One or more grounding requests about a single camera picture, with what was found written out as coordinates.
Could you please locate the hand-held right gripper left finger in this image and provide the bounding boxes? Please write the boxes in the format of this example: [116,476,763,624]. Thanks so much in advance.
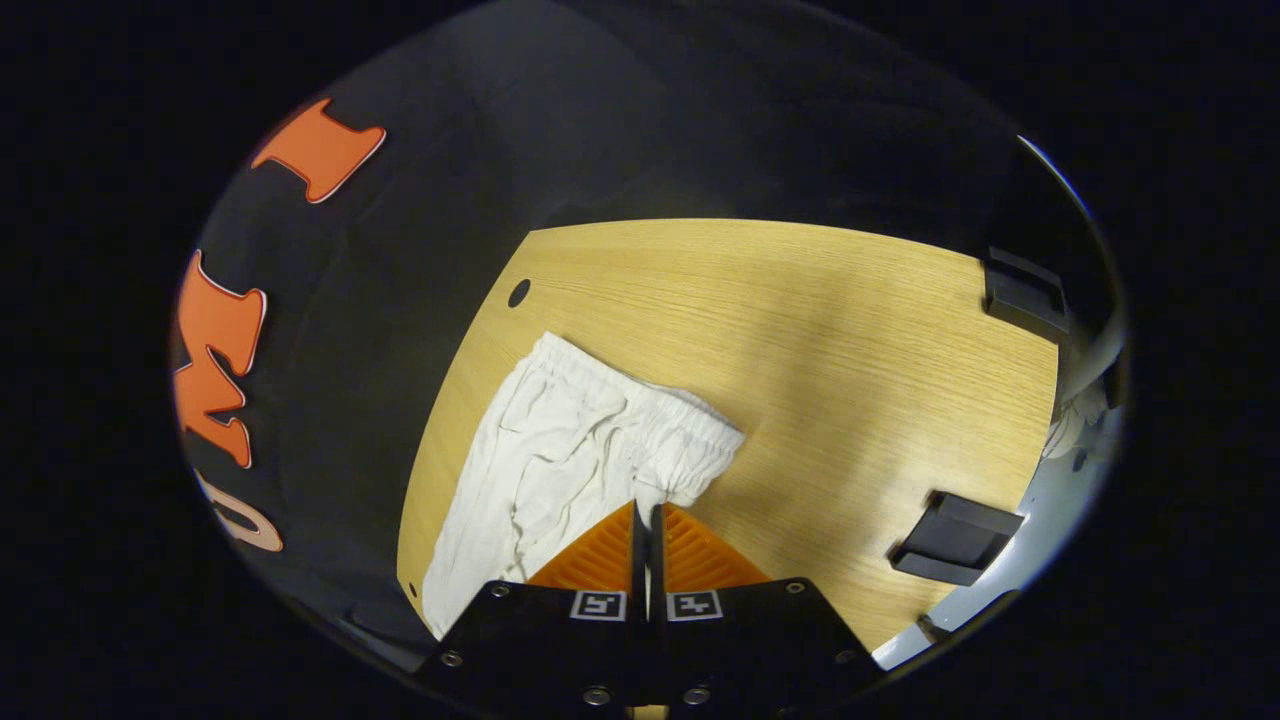
[413,500,651,716]

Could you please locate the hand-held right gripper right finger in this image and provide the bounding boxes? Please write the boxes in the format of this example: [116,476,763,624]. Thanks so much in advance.
[650,502,888,717]

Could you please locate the white jeans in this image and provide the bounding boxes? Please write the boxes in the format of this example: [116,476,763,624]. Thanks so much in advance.
[420,332,747,641]

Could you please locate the black table bracket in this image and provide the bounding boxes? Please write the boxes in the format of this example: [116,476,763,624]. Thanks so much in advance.
[983,246,1071,346]
[888,490,1027,588]

